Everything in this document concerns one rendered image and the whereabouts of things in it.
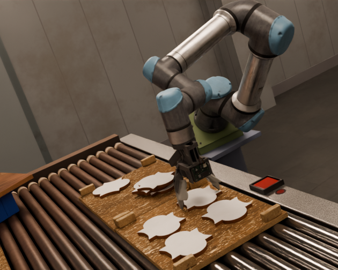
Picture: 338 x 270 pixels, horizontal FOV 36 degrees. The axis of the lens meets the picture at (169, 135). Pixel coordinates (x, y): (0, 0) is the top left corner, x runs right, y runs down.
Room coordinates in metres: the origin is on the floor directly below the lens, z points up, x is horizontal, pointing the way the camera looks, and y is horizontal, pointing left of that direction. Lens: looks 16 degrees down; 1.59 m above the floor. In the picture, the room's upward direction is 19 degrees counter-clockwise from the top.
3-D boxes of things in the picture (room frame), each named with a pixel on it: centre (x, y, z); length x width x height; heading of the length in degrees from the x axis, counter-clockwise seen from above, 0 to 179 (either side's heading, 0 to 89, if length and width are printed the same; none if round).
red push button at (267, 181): (1.44, -0.23, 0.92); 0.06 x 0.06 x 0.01; 21
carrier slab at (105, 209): (1.72, 0.17, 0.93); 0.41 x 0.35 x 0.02; 21
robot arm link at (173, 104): (1.44, -0.04, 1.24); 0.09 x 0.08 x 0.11; 133
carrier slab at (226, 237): (1.34, 0.01, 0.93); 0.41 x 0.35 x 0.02; 22
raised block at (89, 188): (1.86, 0.36, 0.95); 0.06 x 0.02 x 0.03; 111
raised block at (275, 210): (1.21, -0.18, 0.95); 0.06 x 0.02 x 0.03; 112
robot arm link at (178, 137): (1.44, -0.04, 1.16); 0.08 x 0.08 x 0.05
